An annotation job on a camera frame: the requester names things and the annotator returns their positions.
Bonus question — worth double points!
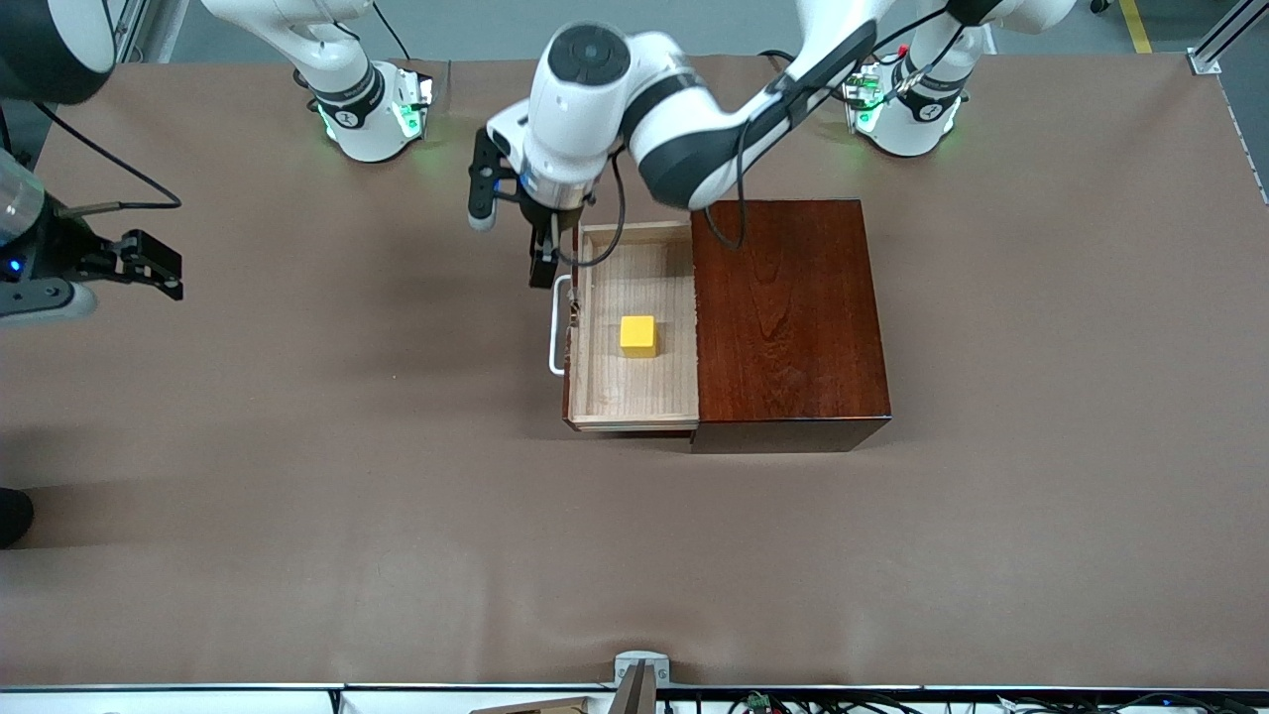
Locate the dark brown wooden cabinet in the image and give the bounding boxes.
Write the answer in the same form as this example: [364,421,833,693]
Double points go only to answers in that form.
[689,198,893,454]

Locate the yellow floor tape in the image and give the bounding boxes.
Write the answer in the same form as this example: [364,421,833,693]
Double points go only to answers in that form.
[1118,0,1155,56]

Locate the aluminium frame profile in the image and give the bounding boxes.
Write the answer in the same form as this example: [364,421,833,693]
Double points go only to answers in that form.
[1187,0,1269,76]
[99,0,150,62]

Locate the white table edge rail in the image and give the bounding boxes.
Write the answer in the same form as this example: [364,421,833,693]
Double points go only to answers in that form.
[0,682,1269,714]

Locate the grey metal camera bracket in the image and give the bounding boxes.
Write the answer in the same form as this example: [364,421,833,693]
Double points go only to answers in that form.
[613,650,671,714]

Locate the thin black right base cable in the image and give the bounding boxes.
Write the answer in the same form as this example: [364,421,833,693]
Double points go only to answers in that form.
[373,0,414,62]

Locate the brown cardboard piece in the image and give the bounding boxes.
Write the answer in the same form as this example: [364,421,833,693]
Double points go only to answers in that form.
[471,697,591,714]

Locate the wooden drawer with white handle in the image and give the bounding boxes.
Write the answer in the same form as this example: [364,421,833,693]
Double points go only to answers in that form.
[548,220,701,434]

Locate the brown table cloth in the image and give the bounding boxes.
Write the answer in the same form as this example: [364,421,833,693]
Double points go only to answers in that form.
[0,52,1269,688]

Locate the tangled black cables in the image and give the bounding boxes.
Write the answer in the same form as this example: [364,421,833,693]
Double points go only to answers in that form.
[662,690,1269,714]

